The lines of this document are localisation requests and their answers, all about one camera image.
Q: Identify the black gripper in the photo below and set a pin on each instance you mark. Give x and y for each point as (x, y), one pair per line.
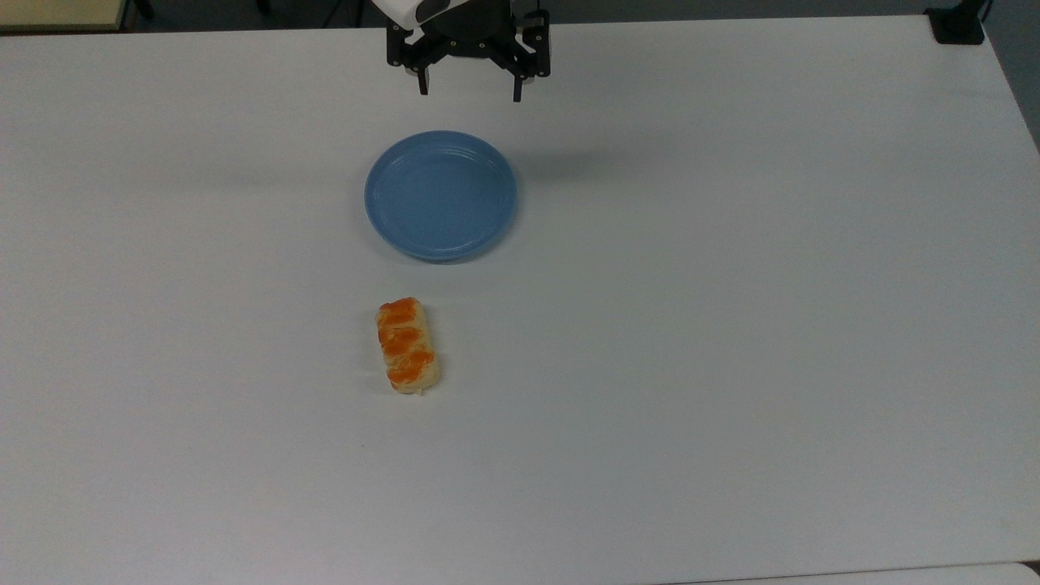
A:
(475, 32)

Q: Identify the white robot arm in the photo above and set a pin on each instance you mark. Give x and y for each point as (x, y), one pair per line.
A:
(402, 8)

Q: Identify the blue round plate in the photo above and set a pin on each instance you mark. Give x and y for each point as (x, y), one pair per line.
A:
(440, 195)

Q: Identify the bread with orange glaze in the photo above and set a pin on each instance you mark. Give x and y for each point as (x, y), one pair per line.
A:
(408, 345)

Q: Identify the black chair leg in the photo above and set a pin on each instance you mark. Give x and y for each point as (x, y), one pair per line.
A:
(145, 8)

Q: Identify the light wooden desk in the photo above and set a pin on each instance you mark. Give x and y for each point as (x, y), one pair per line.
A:
(61, 12)

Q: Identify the black table clamp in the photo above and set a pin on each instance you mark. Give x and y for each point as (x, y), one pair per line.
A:
(955, 24)

